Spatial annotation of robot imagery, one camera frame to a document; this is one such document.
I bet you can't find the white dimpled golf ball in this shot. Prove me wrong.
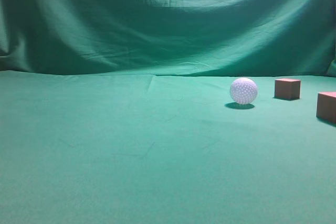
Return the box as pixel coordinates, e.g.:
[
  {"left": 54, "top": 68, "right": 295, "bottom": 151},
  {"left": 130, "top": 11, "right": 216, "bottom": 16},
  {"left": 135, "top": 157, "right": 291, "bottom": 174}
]
[{"left": 229, "top": 78, "right": 258, "bottom": 105}]

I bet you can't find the red cube block at edge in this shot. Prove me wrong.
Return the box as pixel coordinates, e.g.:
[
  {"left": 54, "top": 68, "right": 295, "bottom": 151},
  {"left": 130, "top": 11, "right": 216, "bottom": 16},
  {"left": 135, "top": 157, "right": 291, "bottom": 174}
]
[{"left": 316, "top": 92, "right": 335, "bottom": 124}]

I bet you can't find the green cloth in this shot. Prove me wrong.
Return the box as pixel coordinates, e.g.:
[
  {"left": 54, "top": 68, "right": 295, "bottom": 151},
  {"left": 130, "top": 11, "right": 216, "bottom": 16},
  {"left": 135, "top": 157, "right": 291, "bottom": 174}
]
[{"left": 1, "top": 0, "right": 335, "bottom": 223}]

